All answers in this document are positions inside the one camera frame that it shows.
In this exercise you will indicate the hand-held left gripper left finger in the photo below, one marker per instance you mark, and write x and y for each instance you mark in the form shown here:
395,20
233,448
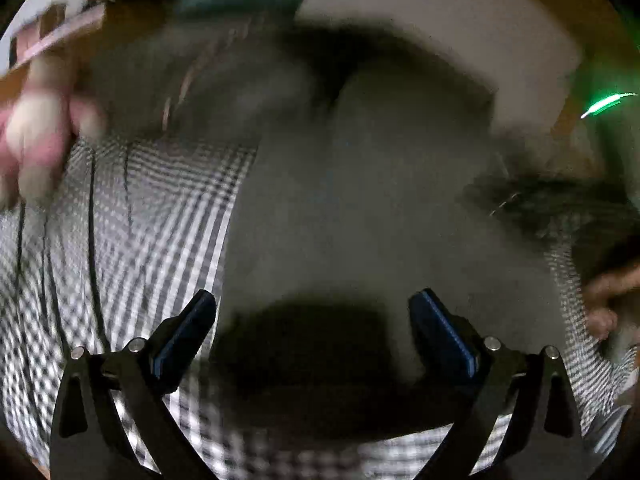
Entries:
182,332

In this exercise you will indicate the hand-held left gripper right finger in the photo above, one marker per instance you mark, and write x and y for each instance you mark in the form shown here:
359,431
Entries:
447,332

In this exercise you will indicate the grey garment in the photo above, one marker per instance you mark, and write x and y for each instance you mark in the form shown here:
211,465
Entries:
350,185

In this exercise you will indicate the person's right hand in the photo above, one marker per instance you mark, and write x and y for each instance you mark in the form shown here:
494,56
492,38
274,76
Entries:
607,292

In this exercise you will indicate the black white checkered bed sheet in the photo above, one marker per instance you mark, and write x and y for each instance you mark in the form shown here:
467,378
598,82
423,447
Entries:
150,240

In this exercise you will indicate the dark cloth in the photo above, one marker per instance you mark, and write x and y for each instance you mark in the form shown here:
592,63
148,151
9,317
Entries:
565,210

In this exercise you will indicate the pink white object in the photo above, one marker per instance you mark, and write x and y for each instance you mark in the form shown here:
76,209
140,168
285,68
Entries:
35,135

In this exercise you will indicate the brown pink patterned blanket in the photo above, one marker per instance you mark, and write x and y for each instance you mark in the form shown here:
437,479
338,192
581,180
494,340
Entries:
75,15

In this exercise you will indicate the wooden bed frame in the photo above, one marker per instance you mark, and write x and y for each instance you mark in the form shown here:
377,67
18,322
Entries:
560,0

